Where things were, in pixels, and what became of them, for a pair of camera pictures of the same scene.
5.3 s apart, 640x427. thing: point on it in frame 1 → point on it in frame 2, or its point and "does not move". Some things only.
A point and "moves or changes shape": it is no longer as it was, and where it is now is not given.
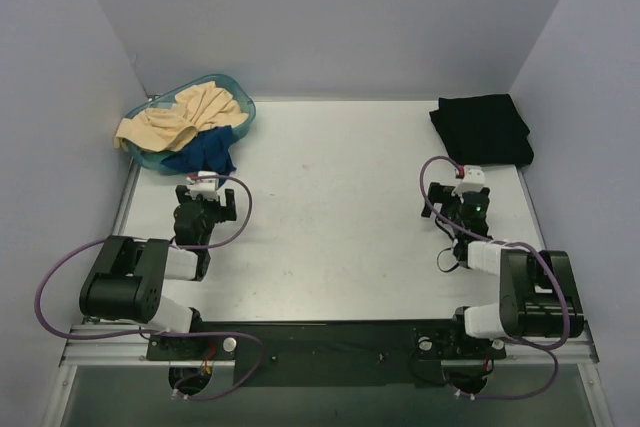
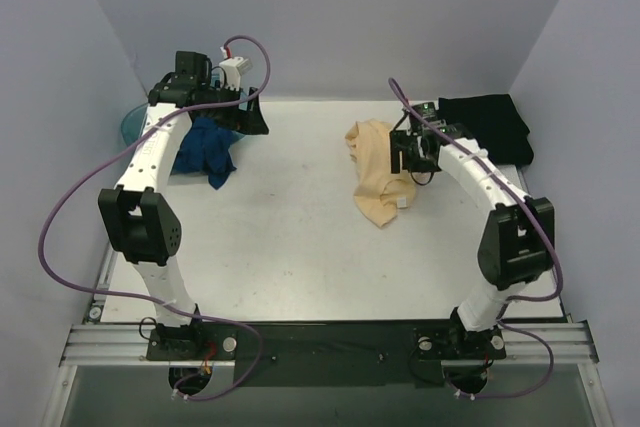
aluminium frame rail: [98, 346] does not move
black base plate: [326, 353] does not move
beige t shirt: [164, 129] moves or changes shape
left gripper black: [206, 203] → [242, 110]
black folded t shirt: [483, 130] does not move
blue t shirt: [208, 152] does not move
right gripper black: [455, 197] → [397, 151]
